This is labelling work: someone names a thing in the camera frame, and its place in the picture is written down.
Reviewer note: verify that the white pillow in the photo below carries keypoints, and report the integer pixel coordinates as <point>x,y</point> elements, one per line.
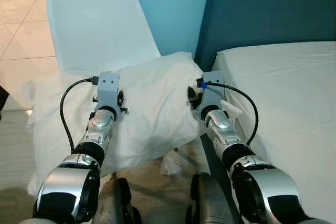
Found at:
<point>152,103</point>

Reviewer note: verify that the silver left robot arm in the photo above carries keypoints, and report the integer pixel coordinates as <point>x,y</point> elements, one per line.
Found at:
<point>68,187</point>

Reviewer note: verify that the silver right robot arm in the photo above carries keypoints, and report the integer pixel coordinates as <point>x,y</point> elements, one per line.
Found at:
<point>268,192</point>

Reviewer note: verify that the white crumpled tissue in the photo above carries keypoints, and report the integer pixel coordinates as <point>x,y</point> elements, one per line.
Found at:
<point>170,166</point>

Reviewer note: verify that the bed with white sheet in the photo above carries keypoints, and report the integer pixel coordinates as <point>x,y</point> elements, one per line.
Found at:
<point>294,103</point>

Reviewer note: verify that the grey left robot leg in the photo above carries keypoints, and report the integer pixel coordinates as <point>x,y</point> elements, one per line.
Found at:
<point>113,203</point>

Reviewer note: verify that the grey robot leg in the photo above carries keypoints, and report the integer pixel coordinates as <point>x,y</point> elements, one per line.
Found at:
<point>210,203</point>
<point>113,203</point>

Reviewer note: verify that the grey right robot leg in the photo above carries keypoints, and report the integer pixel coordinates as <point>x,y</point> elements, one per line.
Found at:
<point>210,203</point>

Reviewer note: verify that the blue upholstered headboard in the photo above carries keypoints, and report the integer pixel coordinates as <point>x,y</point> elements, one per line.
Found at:
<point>262,9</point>

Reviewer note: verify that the dark object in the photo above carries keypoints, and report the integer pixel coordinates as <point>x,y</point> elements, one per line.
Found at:
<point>3,98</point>

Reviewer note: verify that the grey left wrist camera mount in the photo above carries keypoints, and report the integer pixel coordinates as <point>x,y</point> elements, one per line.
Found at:
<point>107,87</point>

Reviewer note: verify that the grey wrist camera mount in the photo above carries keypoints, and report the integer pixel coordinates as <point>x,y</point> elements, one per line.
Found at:
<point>107,87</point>
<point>212,95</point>

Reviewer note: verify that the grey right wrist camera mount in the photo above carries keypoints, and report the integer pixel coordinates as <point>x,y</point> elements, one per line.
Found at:
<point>212,95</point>

